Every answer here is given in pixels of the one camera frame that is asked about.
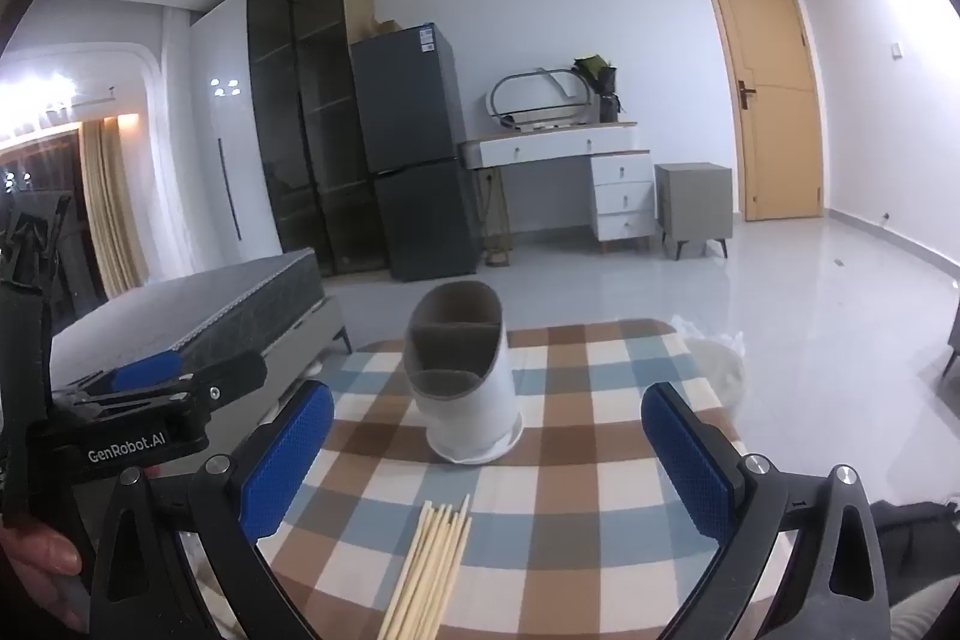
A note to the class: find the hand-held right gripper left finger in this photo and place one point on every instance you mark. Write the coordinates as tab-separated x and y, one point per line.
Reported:
289	460

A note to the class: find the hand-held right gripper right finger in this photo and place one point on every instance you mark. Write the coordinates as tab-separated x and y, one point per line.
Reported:
690	460

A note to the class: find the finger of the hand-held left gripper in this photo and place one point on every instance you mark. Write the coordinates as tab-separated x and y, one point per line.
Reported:
146	370
225	377

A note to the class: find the bundle of wooden chopsticks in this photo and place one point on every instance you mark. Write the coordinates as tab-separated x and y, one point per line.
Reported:
427	565

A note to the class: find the white utensil holder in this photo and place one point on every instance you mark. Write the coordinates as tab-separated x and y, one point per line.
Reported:
472	407

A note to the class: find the person's left hand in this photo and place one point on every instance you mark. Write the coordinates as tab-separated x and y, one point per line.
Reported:
41	565

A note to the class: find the grey bed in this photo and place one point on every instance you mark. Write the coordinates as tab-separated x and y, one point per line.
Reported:
187	302

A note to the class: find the checkered tablecloth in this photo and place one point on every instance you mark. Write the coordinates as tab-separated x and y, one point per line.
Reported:
600	385

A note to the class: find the clear plastic bag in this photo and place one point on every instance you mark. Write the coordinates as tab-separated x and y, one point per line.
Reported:
705	332

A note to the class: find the beige curtain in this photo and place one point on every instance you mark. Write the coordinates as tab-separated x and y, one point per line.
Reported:
112	212

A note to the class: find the white wardrobe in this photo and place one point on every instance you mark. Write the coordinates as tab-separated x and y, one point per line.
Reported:
225	160

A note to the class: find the dark window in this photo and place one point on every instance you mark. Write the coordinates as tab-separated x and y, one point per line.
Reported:
37	160

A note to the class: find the person's dark clothed leg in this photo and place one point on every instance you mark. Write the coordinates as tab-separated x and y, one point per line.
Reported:
919	520

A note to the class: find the grey nightstand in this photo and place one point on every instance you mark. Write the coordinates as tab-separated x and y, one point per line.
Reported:
694	201

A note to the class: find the dark glass cabinet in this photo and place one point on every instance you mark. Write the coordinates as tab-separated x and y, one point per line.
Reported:
315	123

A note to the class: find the white dressing desk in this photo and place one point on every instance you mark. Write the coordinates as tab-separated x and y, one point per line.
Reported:
622	190

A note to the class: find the dark grey refrigerator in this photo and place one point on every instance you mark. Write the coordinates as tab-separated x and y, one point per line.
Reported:
412	160

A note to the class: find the wooden door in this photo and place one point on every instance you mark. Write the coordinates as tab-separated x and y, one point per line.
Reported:
772	123

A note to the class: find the black wrapped bouquet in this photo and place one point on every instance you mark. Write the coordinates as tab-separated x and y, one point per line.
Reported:
604	85

